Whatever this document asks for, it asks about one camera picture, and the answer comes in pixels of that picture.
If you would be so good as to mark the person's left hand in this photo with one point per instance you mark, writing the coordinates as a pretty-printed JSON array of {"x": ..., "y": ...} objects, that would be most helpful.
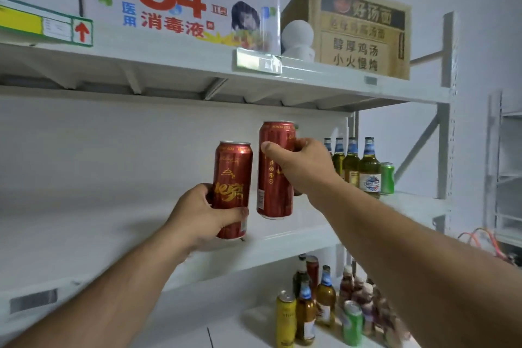
[{"x": 193, "y": 217}]

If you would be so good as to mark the white metal shelf rack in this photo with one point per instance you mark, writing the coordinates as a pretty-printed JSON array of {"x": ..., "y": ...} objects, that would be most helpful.
[{"x": 122, "y": 64}]

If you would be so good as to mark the white side shelf rack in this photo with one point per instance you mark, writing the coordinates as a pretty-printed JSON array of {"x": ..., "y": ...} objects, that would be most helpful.
[{"x": 507, "y": 172}]

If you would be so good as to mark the dark green glass bottle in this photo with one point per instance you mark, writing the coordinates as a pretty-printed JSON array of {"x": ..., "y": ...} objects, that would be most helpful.
[{"x": 299, "y": 278}]

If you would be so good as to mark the person's right forearm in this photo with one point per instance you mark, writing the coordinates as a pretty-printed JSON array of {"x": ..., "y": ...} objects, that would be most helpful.
[{"x": 408, "y": 262}]

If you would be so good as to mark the amber beer bottle, blue neck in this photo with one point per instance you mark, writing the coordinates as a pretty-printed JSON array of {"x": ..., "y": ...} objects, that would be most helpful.
[
  {"x": 306, "y": 315},
  {"x": 326, "y": 298}
]

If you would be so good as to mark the green drink can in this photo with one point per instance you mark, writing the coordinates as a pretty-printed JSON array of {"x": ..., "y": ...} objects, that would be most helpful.
[
  {"x": 387, "y": 178},
  {"x": 352, "y": 324}
]

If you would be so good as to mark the person's left forearm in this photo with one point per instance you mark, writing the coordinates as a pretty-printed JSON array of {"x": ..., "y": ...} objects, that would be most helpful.
[{"x": 102, "y": 298}]

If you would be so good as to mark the person's right hand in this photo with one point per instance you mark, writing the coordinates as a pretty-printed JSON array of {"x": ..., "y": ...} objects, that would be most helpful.
[{"x": 308, "y": 166}]

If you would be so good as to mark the red can with gold print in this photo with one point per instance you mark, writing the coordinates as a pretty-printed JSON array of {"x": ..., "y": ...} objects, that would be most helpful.
[
  {"x": 272, "y": 192},
  {"x": 233, "y": 172}
]

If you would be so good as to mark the brown cardboard box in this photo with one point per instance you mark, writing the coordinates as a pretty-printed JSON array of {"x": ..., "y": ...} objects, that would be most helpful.
[{"x": 359, "y": 29}]

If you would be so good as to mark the green yellow shelf label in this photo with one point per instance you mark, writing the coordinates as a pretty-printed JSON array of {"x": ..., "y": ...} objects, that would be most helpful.
[{"x": 24, "y": 21}]

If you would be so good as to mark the person's left thumb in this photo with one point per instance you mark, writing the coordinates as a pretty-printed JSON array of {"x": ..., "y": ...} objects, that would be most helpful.
[{"x": 230, "y": 214}]

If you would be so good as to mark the person's right thumb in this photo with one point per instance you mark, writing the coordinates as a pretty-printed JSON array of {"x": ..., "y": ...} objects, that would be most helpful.
[{"x": 274, "y": 154}]

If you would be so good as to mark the group of small brown bottles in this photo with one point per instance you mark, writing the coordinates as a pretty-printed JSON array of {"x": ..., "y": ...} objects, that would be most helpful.
[{"x": 369, "y": 303}]

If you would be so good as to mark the small clear shelf tag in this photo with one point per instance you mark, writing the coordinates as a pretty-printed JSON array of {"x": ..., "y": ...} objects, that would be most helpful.
[{"x": 257, "y": 61}]

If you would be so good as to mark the green glass beer bottle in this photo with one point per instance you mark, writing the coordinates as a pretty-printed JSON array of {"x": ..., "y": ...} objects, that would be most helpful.
[
  {"x": 338, "y": 160},
  {"x": 369, "y": 176},
  {"x": 351, "y": 166}
]

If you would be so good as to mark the red drink can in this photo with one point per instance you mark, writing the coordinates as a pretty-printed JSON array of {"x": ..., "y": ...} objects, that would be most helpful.
[{"x": 313, "y": 272}]

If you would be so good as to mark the white round device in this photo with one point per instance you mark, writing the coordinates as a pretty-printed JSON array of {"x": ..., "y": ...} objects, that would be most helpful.
[{"x": 297, "y": 35}]

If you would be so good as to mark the yellow drink can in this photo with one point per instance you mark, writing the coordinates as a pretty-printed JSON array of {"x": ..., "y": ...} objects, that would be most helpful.
[{"x": 286, "y": 321}]

